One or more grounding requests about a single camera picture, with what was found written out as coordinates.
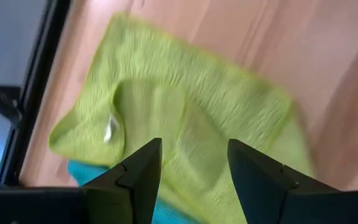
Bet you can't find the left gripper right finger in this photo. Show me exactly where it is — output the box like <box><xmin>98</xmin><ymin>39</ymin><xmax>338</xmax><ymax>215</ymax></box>
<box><xmin>227</xmin><ymin>138</ymin><xmax>358</xmax><ymax>224</ymax></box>

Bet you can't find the black rounded floor object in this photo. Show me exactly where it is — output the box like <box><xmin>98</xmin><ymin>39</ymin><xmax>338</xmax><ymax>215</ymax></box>
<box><xmin>0</xmin><ymin>85</ymin><xmax>24</xmax><ymax>127</ymax></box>

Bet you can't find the teal microfiber towel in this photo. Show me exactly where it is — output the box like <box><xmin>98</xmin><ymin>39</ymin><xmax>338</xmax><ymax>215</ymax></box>
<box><xmin>68</xmin><ymin>159</ymin><xmax>198</xmax><ymax>224</ymax></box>

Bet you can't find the yellow microfiber towel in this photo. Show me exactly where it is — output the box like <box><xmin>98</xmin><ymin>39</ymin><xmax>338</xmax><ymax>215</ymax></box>
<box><xmin>48</xmin><ymin>12</ymin><xmax>316</xmax><ymax>224</ymax></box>

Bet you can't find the black table edge strip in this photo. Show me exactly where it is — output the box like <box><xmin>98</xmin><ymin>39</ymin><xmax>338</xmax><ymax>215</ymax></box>
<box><xmin>0</xmin><ymin>0</ymin><xmax>73</xmax><ymax>189</ymax></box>

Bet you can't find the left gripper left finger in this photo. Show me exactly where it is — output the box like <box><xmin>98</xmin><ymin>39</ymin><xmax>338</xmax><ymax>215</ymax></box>
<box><xmin>0</xmin><ymin>138</ymin><xmax>163</xmax><ymax>224</ymax></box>

